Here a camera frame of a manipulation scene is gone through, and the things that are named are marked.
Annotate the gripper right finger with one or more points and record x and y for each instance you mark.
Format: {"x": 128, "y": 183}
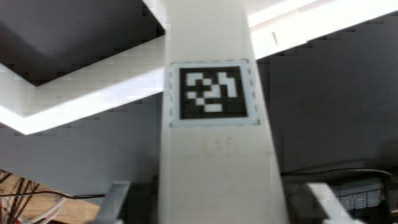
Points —
{"x": 314, "y": 206}

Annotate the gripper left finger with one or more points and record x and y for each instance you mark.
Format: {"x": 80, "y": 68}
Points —
{"x": 128, "y": 206}

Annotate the white desk leg back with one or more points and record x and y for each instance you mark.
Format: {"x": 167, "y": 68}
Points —
{"x": 220, "y": 186}

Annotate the white front fence bar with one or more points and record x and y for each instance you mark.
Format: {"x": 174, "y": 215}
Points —
{"x": 107, "y": 90}

